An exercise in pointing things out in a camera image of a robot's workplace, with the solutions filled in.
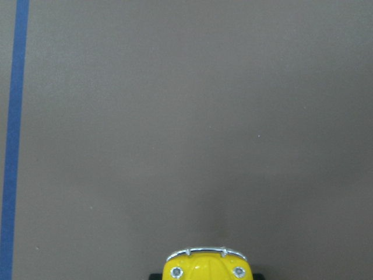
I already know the yellow beetle toy car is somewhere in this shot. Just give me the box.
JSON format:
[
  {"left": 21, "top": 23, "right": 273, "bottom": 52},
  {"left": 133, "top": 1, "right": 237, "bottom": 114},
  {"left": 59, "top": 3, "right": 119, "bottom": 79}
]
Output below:
[{"left": 148, "top": 246, "right": 265, "bottom": 280}]

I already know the brown paper table mat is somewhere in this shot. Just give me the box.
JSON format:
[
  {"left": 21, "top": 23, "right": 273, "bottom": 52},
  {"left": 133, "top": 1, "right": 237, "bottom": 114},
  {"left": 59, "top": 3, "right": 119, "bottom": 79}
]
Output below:
[{"left": 12, "top": 1, "right": 372, "bottom": 279}]

